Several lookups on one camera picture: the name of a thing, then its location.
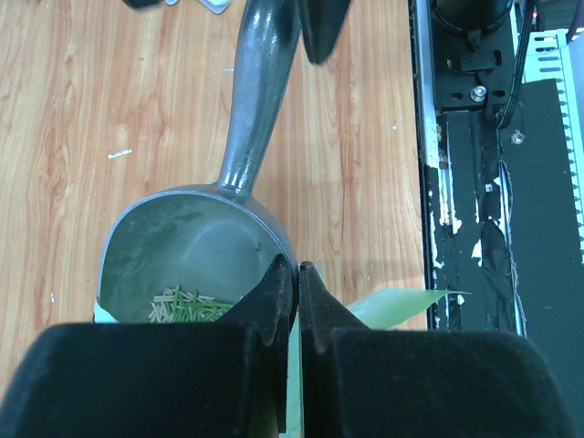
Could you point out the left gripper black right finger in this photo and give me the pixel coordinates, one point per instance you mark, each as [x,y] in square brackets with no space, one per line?
[362,382]

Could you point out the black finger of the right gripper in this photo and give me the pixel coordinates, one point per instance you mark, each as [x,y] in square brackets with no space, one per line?
[322,21]

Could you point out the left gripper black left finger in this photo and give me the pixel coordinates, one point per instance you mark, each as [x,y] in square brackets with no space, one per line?
[72,373]

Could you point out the green cat litter bag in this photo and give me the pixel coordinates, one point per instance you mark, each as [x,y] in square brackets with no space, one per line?
[392,305]

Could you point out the grey metal scoop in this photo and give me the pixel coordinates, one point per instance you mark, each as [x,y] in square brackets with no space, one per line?
[215,239]

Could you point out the green cat litter pellets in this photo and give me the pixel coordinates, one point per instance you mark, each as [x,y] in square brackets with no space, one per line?
[174,305]

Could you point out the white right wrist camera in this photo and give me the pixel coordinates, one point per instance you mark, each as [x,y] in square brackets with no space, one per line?
[215,6]

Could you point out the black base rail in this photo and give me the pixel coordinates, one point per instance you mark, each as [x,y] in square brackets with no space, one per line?
[498,233]

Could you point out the grey slotted cable duct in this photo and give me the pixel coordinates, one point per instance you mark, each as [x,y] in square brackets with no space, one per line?
[551,66]

